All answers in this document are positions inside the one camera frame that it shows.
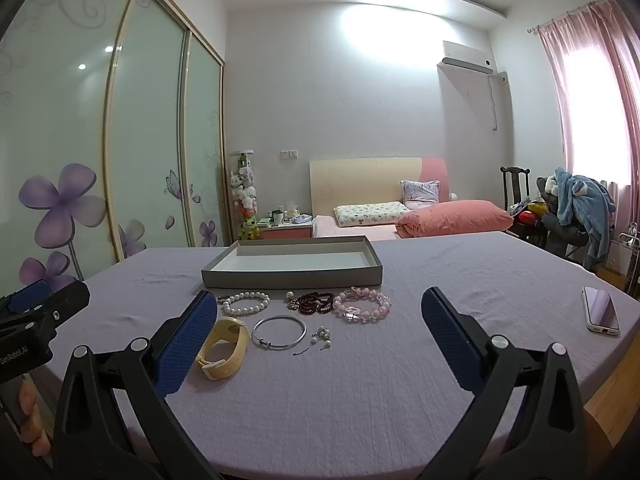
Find floral sliding door wardrobe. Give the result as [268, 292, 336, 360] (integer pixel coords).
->
[0, 0, 226, 286]

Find folded pink duvet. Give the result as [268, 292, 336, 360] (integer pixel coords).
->
[396, 200, 515, 239]

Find dark wooden chair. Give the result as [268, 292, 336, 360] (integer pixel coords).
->
[500, 166, 546, 248]

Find metal rack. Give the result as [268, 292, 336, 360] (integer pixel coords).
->
[617, 225, 640, 291]

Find purple pillow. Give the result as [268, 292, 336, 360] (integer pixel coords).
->
[400, 180, 442, 209]

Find white air conditioner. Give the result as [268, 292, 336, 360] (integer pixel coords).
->
[436, 40, 495, 75]

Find curtain rod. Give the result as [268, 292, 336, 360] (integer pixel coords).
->
[526, 10, 616, 36]

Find clear tube of plush toys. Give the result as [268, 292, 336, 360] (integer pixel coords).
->
[229, 151, 261, 242]

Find white pearl bracelet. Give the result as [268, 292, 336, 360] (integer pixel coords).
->
[217, 291, 271, 317]

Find pink and cream nightstand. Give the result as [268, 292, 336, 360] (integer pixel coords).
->
[260, 222, 315, 241]

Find pink bead bracelet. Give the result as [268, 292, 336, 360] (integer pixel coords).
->
[332, 287, 392, 323]

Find silver bangle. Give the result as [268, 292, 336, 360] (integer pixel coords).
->
[251, 315, 307, 357]

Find grey cardboard tray box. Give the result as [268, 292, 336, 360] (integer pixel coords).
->
[201, 235, 385, 290]

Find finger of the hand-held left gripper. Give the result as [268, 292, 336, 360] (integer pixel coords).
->
[0, 280, 91, 332]

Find yellow wrist watch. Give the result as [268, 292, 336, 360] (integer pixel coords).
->
[196, 317, 251, 380]

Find bed with pink sheet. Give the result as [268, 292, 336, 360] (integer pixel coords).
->
[312, 215, 406, 240]

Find dark red bead bracelet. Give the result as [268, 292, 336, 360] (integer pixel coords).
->
[286, 291, 335, 317]

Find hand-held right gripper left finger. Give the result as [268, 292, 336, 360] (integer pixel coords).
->
[52, 290, 221, 480]

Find patterned white pillow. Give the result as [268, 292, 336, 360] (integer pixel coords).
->
[334, 201, 410, 228]

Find cream and pink headboard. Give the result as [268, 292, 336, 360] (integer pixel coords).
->
[309, 157, 448, 217]

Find white smartphone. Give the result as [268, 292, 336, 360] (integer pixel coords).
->
[582, 286, 621, 336]

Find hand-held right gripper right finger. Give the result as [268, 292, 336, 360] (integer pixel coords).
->
[421, 287, 591, 480]

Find air conditioner pipe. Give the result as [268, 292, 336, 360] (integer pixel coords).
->
[487, 72, 511, 133]

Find red and yellow toy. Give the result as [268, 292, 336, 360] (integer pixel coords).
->
[517, 200, 548, 226]

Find blue fleece garment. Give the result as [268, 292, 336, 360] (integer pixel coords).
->
[552, 167, 617, 268]

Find purple tablecloth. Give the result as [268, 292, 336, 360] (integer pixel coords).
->
[42, 231, 640, 480]

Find person's left hand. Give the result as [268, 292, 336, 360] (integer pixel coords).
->
[17, 382, 53, 458]

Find pearl earrings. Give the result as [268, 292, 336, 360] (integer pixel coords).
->
[309, 326, 333, 352]

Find pink curtain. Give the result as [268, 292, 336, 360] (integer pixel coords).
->
[537, 0, 640, 281]

